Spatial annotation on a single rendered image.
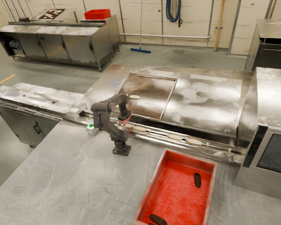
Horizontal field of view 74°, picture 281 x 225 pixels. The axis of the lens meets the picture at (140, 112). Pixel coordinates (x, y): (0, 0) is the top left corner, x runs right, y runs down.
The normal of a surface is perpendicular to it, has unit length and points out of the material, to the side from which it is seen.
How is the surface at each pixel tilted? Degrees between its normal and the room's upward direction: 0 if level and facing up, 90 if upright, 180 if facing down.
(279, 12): 89
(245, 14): 90
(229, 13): 90
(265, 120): 0
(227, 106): 10
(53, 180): 0
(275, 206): 0
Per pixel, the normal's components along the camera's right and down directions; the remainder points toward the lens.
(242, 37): -0.39, 0.62
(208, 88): -0.17, -0.64
